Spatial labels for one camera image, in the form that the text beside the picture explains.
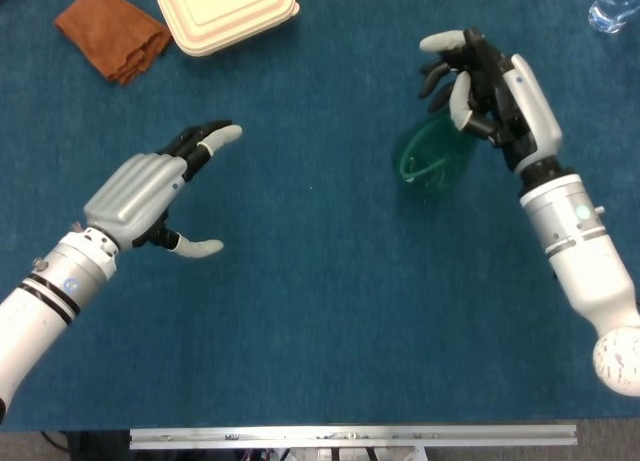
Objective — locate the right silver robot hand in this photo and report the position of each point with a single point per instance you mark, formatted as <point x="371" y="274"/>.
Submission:
<point x="500" y="96"/>

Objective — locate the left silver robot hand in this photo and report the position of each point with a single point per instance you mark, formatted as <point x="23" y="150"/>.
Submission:
<point x="135" y="196"/>

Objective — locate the green plastic spray bottle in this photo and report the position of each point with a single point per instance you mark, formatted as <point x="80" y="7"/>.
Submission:
<point x="435" y="161"/>

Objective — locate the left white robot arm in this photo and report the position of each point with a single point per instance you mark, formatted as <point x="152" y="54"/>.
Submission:
<point x="45" y="296"/>

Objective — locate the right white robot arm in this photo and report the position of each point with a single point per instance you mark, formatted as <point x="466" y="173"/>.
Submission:
<point x="585" y="261"/>

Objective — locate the clear plastic water bottle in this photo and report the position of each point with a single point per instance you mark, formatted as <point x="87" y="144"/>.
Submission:
<point x="612" y="8"/>

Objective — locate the folded orange-brown cloth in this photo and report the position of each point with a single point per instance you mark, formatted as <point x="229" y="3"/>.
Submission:
<point x="112" y="33"/>

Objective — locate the cream lidded food container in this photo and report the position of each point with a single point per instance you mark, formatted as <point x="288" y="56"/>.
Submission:
<point x="225" y="13"/>

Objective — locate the aluminium profile rail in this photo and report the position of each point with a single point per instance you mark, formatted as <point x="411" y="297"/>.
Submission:
<point x="352" y="437"/>

